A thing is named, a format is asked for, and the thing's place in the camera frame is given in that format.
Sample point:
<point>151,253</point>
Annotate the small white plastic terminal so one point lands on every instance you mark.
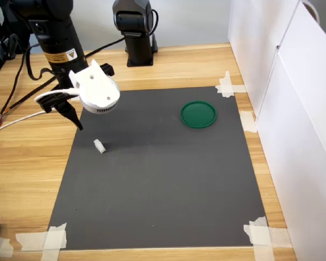
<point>100,146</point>

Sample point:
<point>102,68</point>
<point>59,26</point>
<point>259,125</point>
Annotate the round green lid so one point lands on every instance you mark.
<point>198,114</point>

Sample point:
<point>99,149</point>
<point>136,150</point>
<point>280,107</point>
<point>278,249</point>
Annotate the white masking tape strip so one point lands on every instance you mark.
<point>263,253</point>
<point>248,121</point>
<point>282,236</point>
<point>1,246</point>
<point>239,89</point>
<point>227,79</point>
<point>30,240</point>
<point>53,253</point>
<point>75,98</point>

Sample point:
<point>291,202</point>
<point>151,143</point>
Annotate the black bag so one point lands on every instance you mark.
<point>19,35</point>

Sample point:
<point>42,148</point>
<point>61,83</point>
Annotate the dark grey mat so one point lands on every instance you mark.
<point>157,176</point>

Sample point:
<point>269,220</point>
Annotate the white partition panel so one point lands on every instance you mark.
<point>255,40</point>
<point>301,149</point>

